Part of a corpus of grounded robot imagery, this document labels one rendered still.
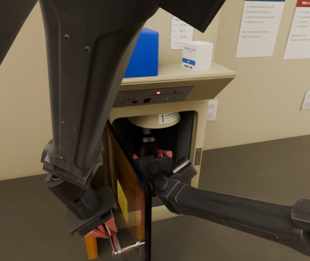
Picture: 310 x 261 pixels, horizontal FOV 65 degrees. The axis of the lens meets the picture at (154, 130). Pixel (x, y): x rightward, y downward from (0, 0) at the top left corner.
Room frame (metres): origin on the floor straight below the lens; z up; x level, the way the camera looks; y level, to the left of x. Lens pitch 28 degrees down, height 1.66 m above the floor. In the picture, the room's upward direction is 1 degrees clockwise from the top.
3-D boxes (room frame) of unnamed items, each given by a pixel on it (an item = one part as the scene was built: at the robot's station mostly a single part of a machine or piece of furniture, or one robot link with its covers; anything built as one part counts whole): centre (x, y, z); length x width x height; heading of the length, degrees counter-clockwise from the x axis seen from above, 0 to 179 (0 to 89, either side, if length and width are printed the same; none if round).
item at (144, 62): (0.56, 0.06, 1.56); 0.10 x 0.10 x 0.09; 17
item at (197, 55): (0.61, -0.10, 1.54); 0.05 x 0.05 x 0.06; 33
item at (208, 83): (0.59, -0.02, 1.46); 0.32 x 0.11 x 0.10; 107
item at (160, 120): (0.74, 0.00, 1.34); 0.18 x 0.18 x 0.05
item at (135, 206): (0.44, 0.07, 1.19); 0.30 x 0.01 x 0.40; 24
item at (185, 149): (0.76, 0.03, 1.19); 0.26 x 0.24 x 0.35; 107
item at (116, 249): (0.36, 0.07, 1.20); 0.10 x 0.05 x 0.03; 24
